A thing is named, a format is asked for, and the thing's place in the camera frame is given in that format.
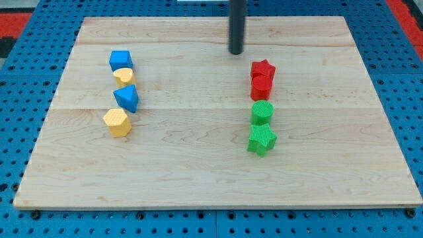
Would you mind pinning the green star block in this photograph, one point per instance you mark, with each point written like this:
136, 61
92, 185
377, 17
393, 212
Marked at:
261, 139

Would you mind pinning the blue triangle block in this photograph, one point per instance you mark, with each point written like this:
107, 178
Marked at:
127, 98

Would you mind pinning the red cylinder block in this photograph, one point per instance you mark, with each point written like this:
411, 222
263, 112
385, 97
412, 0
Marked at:
261, 87

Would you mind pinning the green cylinder block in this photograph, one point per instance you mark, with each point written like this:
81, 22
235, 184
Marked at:
262, 112

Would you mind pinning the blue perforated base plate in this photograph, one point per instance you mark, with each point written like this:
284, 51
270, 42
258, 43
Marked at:
31, 74

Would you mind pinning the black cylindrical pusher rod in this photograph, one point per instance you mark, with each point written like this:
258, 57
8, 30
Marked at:
236, 28

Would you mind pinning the yellow hexagon block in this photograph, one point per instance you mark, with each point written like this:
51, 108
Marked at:
117, 122

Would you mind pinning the yellow heart block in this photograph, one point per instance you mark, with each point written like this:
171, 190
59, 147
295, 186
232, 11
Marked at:
124, 77

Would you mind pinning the wooden board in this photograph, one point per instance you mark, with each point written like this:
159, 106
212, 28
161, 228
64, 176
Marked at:
187, 149

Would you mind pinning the red star block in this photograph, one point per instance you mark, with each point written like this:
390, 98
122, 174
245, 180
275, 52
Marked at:
262, 68

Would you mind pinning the blue cube block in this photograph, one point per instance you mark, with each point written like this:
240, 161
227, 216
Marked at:
120, 59

